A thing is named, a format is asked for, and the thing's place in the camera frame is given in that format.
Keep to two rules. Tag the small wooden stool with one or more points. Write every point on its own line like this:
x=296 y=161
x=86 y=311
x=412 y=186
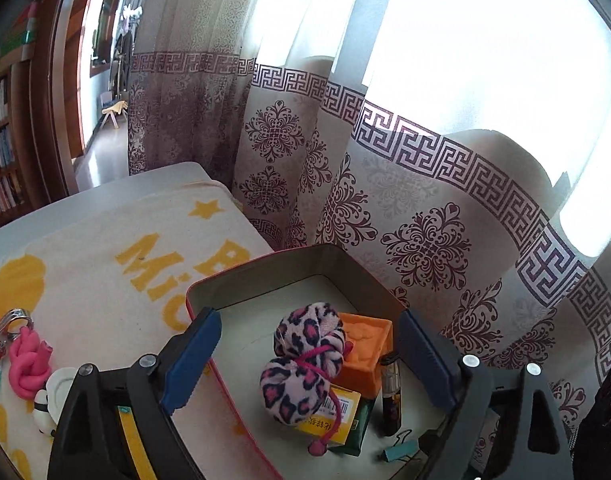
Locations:
x=114 y=110

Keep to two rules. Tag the pink foam knot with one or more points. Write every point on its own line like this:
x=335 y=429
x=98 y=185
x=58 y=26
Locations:
x=28 y=365

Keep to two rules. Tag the coat rack with clothes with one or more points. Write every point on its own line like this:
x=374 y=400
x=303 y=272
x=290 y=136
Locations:
x=125 y=45

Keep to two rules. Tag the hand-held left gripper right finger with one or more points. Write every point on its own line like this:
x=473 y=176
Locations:
x=425 y=360

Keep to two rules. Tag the white yellow printed blanket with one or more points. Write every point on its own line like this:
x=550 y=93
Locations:
x=85 y=270

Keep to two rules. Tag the white round plastic lid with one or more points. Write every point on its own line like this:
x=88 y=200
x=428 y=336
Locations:
x=60 y=385

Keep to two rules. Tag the teal binder clip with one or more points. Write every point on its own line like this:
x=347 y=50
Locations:
x=403 y=452

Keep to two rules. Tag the red box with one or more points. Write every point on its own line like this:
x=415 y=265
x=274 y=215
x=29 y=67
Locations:
x=33 y=15

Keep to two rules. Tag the orange rubber block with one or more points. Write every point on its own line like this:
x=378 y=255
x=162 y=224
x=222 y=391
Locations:
x=365 y=350

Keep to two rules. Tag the pale green medicine box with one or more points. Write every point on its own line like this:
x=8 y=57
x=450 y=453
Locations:
x=345 y=410

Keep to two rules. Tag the wooden door frame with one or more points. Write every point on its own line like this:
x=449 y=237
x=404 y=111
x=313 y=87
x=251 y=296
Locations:
x=60 y=110

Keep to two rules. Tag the patterned purple white curtain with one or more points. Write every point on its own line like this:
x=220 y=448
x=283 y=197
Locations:
x=410 y=185

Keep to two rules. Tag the pink leopard plush toy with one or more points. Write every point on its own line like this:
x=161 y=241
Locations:
x=295 y=390

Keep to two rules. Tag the small black white toy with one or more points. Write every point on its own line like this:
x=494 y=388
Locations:
x=44 y=410

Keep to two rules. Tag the silver metal tool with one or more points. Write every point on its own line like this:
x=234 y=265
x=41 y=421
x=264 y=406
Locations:
x=13 y=316

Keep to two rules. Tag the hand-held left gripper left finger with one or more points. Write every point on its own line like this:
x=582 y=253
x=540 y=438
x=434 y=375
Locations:
x=190 y=360

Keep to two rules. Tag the dark small bottle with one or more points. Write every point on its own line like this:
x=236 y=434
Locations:
x=391 y=400

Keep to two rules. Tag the dark cloth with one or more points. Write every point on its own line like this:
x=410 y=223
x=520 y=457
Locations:
x=608 y=410

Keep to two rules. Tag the red biscuit tin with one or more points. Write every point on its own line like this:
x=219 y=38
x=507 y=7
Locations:
x=285 y=300

